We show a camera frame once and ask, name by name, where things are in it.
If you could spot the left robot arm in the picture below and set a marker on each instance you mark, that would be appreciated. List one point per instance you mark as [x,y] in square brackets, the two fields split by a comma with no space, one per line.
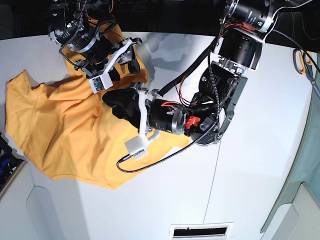
[244,25]

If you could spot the white table slot vent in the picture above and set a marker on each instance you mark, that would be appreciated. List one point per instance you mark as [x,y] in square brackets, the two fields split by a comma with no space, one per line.
[212,231]

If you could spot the blue black clutter bin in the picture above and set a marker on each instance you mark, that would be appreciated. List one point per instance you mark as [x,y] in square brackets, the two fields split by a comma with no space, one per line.
[9,163]

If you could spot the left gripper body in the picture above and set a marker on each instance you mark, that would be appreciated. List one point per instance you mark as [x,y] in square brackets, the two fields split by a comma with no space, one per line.
[167,116]

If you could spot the orange handled scissors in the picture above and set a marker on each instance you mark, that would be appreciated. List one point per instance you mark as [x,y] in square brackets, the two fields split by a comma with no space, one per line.
[304,66]

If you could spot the orange t-shirt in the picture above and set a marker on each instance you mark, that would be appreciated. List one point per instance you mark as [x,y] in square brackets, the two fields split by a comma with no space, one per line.
[66,130]

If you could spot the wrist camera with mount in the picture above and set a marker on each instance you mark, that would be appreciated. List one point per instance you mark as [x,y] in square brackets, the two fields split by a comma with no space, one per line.
[137,147]
[105,77]

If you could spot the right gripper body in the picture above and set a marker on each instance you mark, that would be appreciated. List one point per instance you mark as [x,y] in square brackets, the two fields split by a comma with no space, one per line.
[89,54]

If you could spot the green cloth at right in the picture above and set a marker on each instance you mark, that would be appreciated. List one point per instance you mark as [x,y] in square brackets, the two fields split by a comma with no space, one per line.
[306,164]

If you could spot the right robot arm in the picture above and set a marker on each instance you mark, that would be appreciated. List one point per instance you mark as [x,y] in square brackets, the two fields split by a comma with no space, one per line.
[84,31]

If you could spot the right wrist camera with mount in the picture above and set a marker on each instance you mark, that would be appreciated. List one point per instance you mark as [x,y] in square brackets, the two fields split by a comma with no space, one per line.
[105,77]

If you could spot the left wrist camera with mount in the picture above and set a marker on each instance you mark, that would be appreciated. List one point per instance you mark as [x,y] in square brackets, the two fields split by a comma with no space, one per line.
[137,147]

